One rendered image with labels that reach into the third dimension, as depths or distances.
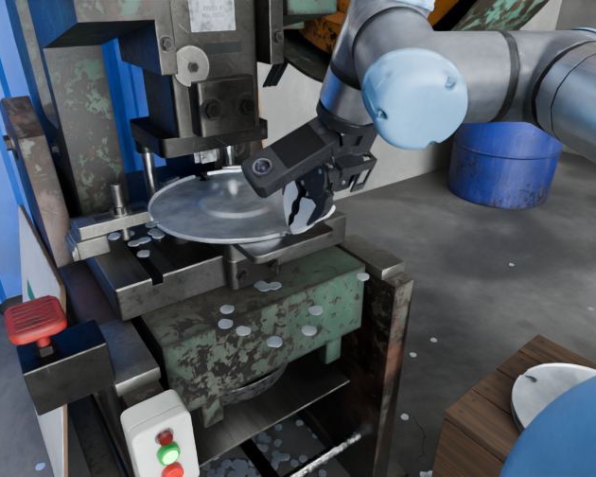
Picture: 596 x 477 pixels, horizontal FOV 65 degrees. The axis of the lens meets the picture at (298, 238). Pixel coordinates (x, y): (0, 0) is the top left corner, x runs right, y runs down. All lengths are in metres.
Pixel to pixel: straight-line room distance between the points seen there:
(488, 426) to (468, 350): 0.73
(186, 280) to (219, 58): 0.35
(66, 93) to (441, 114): 0.72
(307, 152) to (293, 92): 1.85
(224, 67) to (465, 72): 0.45
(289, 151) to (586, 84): 0.30
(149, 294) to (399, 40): 0.53
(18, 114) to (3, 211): 0.95
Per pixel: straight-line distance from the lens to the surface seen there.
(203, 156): 0.85
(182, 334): 0.72
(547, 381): 1.14
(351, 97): 0.51
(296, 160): 0.53
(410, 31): 0.42
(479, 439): 1.02
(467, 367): 1.67
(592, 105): 0.37
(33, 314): 0.63
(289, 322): 0.81
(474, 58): 0.41
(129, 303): 0.75
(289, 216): 0.65
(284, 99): 2.35
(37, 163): 1.06
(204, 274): 0.78
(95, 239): 0.83
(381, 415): 1.08
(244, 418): 1.04
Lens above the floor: 1.10
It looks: 28 degrees down
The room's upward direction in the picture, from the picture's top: straight up
